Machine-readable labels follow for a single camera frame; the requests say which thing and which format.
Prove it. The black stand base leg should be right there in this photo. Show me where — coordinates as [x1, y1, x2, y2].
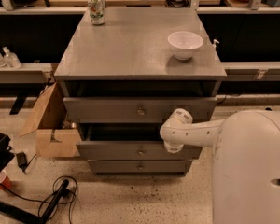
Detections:
[0, 179, 70, 224]

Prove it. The clear sanitizer bottle right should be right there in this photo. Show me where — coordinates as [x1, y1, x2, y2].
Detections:
[3, 47, 21, 69]

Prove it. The grey drawer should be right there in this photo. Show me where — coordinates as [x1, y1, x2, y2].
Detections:
[63, 97, 217, 123]
[88, 160, 192, 174]
[77, 123, 202, 161]

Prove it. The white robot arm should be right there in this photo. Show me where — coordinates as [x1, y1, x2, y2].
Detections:
[160, 109, 280, 224]

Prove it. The black power adapter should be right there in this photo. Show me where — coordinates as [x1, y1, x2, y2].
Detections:
[16, 152, 27, 170]

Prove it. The grey wooden drawer cabinet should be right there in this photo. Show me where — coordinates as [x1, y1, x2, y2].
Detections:
[53, 7, 228, 176]

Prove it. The black coiled floor cable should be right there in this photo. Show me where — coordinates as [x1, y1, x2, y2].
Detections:
[0, 175, 79, 224]

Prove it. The small white pump bottle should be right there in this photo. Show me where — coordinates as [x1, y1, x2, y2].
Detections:
[213, 39, 219, 50]

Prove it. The grey bottom drawer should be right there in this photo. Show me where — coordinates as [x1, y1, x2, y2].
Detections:
[88, 160, 192, 174]

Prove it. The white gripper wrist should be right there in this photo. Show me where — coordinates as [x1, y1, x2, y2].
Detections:
[160, 108, 193, 153]

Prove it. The brown cardboard box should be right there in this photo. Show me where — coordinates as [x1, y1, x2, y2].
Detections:
[19, 83, 81, 158]

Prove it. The white ceramic bowl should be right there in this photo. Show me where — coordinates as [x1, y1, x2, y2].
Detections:
[167, 31, 203, 61]

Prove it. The grey top drawer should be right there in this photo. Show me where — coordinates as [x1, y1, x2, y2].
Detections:
[63, 97, 217, 123]

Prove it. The red plastic cup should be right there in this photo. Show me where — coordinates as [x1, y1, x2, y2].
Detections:
[0, 170, 12, 190]

